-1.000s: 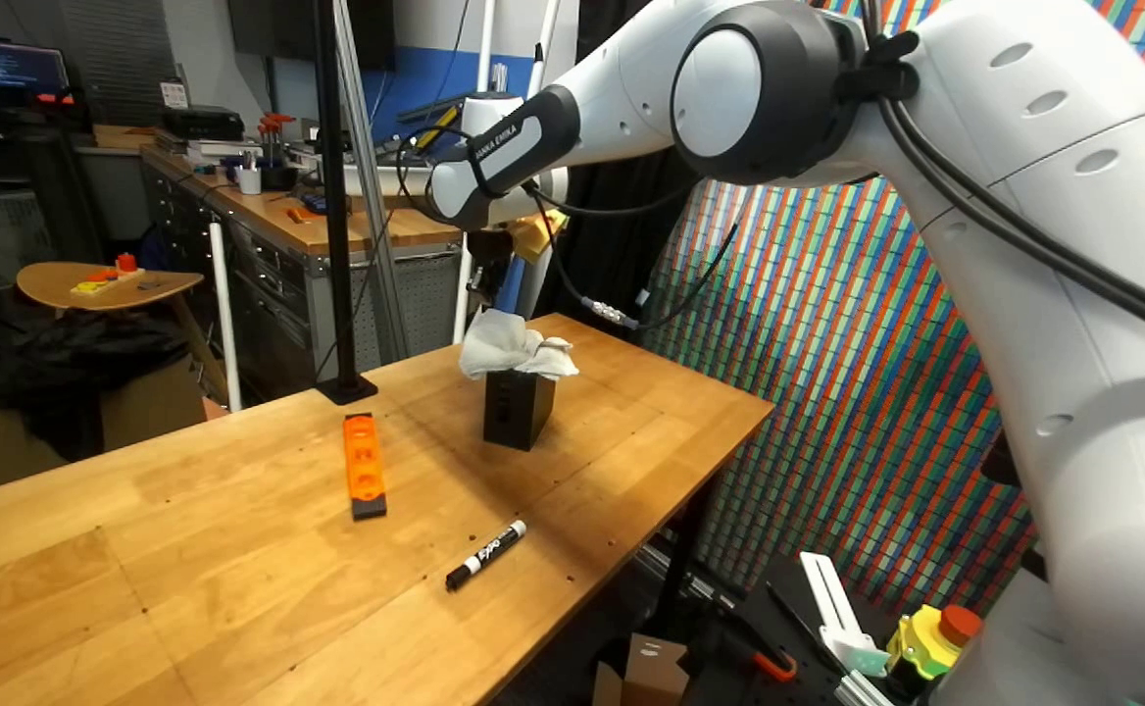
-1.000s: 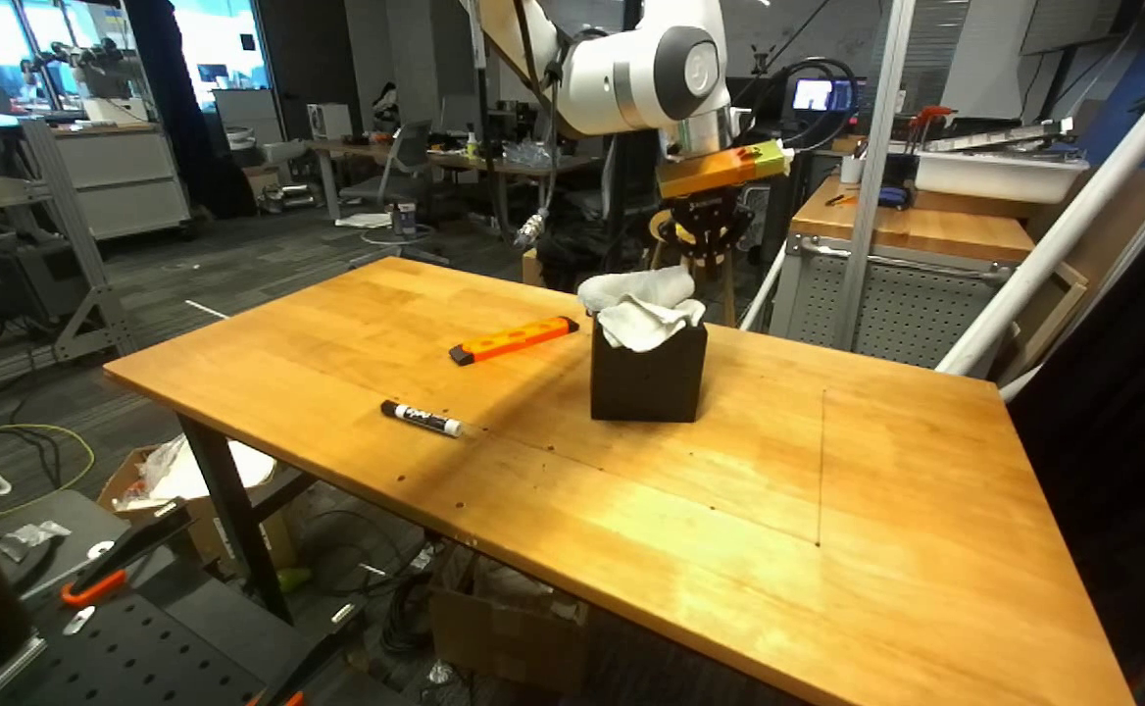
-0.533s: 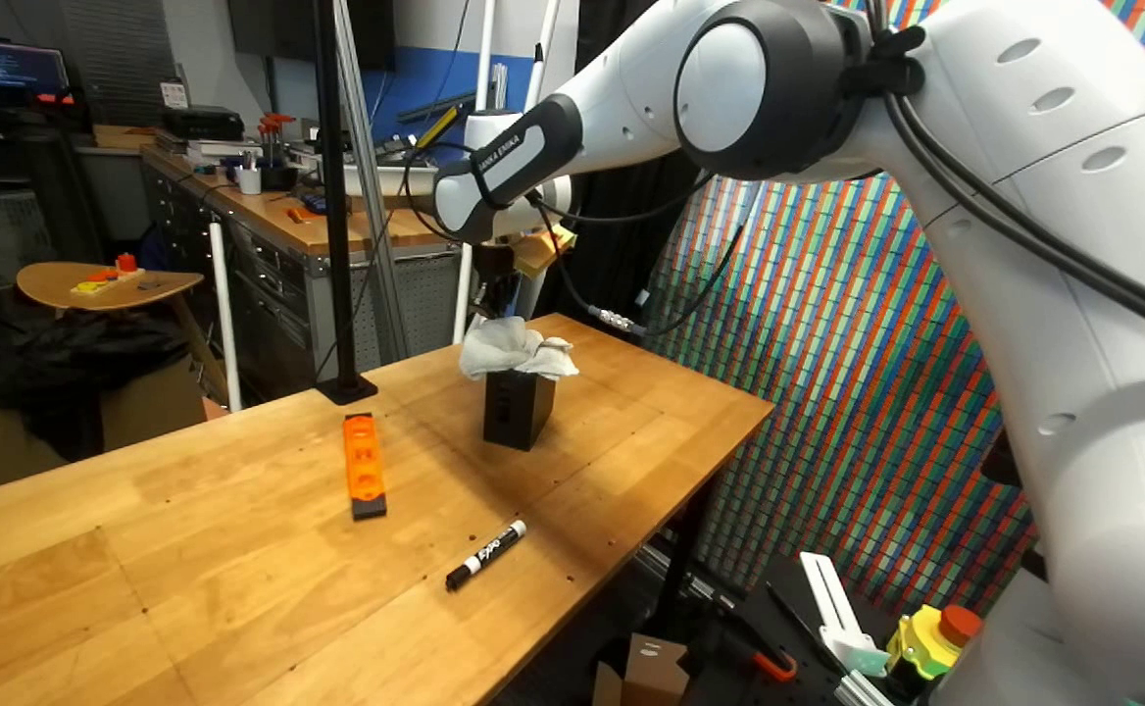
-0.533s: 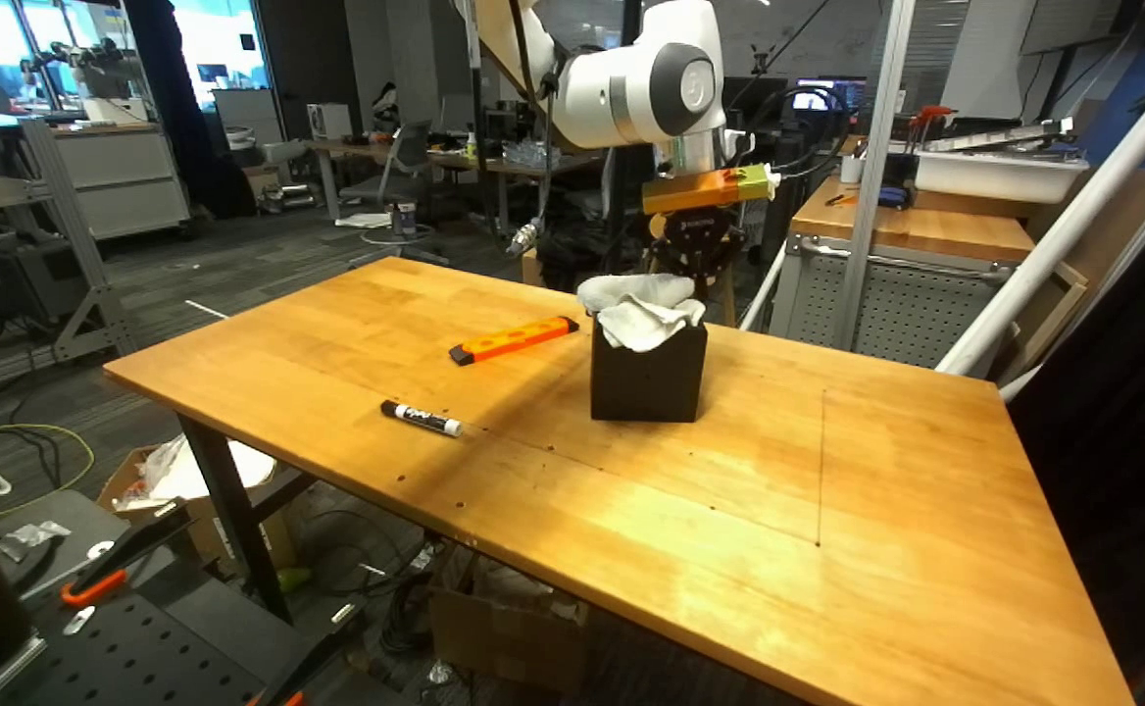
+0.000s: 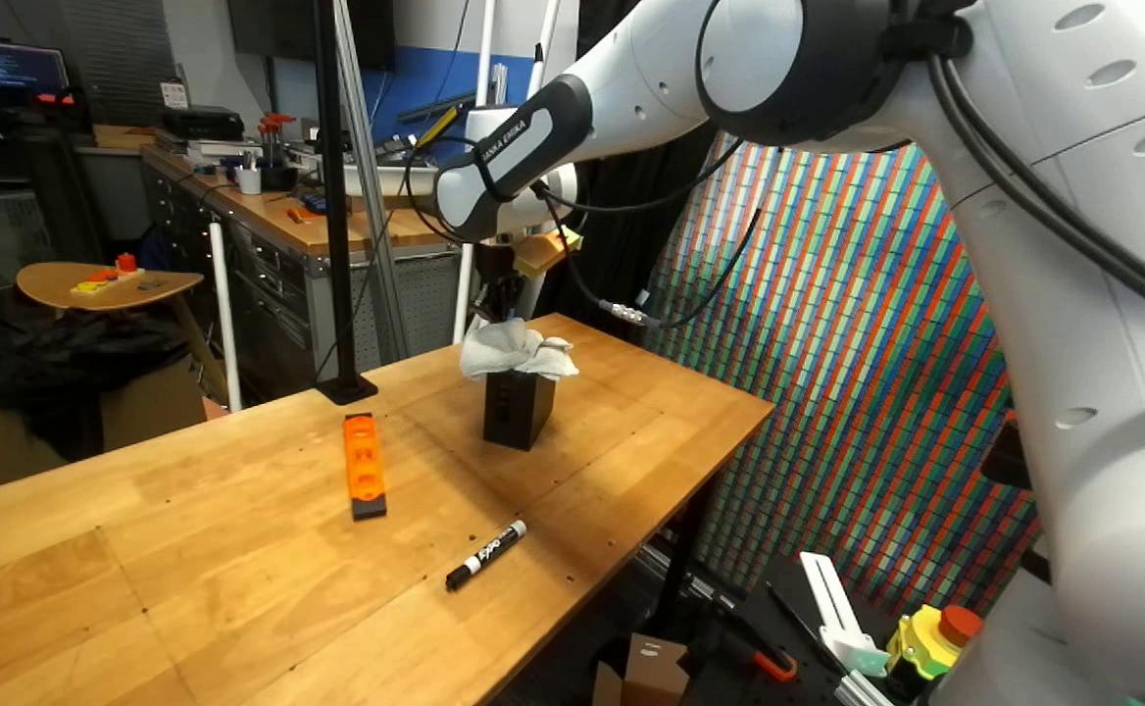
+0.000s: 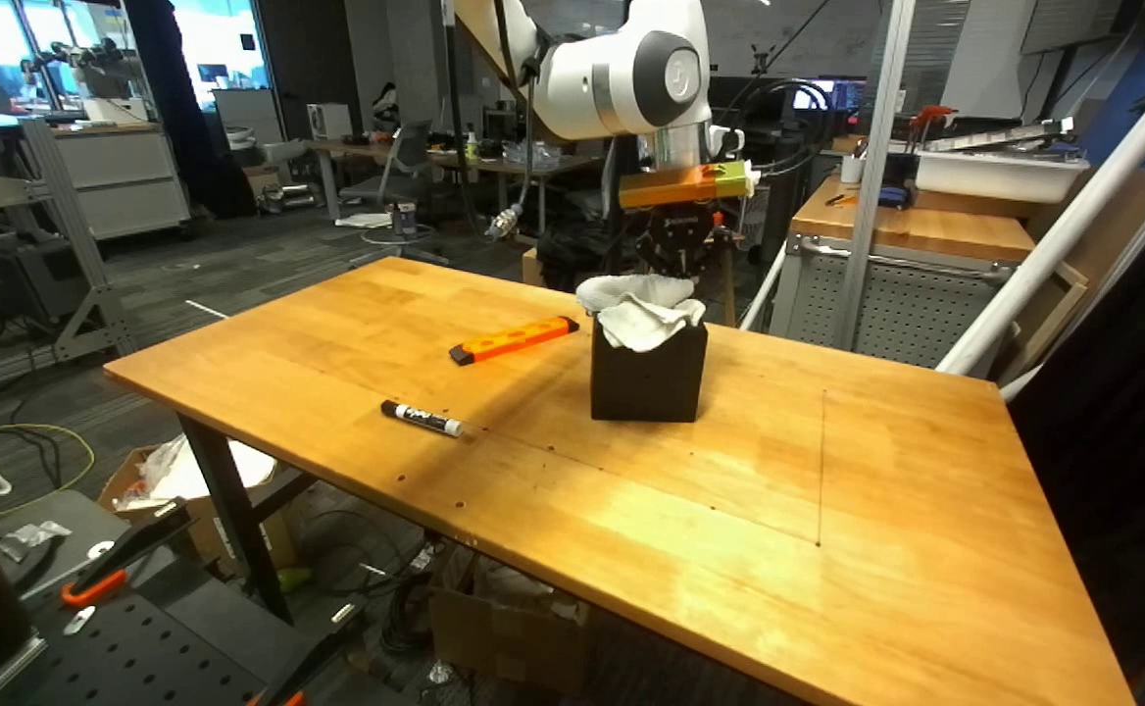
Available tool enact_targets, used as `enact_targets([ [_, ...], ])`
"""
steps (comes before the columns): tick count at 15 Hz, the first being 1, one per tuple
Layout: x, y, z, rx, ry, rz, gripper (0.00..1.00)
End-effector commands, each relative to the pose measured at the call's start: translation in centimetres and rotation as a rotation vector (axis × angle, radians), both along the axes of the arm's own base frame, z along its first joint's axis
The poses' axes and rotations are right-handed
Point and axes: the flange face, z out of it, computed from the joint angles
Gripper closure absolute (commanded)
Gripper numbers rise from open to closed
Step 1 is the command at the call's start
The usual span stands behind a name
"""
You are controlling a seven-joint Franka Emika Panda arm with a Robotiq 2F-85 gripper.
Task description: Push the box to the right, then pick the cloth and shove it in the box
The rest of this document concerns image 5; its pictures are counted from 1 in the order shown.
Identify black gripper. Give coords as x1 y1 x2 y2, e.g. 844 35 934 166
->
471 231 537 340

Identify white cloth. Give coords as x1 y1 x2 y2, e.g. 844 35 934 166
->
455 310 586 390

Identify black perforated box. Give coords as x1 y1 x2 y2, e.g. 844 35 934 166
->
478 369 561 456

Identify cardboard box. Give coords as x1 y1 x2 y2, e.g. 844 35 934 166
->
587 631 695 706

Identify black curtain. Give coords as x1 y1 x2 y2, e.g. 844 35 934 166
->
533 0 721 346

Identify grey metal pole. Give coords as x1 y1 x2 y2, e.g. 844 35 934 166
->
330 0 414 363

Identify orange torpedo level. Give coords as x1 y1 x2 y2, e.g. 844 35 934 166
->
343 407 393 524

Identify black pole stand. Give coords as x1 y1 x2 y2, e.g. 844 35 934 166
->
316 0 380 407

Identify black marker pen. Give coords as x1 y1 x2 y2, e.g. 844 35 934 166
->
442 514 533 596

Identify wooden top workbench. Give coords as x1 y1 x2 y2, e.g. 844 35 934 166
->
139 137 467 397

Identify long white pole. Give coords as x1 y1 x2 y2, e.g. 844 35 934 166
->
453 0 508 346

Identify short white pole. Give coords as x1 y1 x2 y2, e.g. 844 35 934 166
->
206 220 248 417

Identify white bottle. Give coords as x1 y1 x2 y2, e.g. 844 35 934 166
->
232 150 269 199

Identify colourful patterned screen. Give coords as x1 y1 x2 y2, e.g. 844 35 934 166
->
637 131 1048 618

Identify round wooden stool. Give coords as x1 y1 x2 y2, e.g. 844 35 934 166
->
14 256 210 318

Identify yellow emergency stop button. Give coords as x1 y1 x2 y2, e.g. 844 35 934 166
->
884 600 990 686

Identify computer monitor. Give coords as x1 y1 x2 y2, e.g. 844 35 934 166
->
0 30 76 93

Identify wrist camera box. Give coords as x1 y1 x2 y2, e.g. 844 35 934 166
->
510 224 591 282

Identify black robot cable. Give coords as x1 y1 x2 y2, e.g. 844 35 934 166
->
401 131 769 332

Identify orange handled clamp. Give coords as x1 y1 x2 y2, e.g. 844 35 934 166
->
727 608 806 689

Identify white aluminium rail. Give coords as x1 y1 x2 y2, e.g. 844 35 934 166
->
798 549 897 706

